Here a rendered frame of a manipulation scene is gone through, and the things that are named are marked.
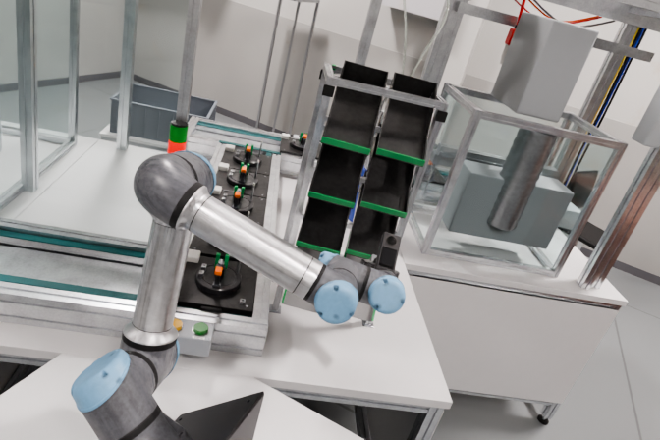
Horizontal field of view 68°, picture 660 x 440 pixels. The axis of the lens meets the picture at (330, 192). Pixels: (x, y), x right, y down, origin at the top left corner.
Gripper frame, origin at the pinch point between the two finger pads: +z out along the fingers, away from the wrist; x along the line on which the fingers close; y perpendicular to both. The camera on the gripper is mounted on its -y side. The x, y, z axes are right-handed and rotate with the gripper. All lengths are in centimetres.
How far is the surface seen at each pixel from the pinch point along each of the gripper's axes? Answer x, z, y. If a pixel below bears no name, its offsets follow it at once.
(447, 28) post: 8, 93, -105
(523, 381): 103, 119, 45
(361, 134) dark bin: -15.0, -1.2, -32.2
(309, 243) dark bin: -19.5, 8.9, 1.2
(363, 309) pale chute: 2.4, 18.2, 16.4
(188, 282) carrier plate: -51, 15, 25
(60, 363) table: -70, -8, 49
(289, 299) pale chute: -20.4, 15.0, 19.8
